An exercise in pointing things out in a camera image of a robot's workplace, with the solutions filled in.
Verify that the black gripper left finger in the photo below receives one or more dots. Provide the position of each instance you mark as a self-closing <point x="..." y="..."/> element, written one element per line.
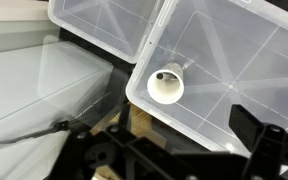
<point x="117" y="150"/>

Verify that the white speckled paper cup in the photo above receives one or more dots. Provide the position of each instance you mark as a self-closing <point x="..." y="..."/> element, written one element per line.
<point x="165" y="91"/>

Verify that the black marker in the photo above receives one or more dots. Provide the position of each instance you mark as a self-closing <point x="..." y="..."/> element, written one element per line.
<point x="160" y="76"/>

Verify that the small clear plastic storage bin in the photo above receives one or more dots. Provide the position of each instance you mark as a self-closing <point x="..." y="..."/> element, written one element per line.
<point x="100" y="23"/>

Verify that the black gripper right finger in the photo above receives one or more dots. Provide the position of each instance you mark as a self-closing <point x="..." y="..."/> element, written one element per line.
<point x="270" y="150"/>

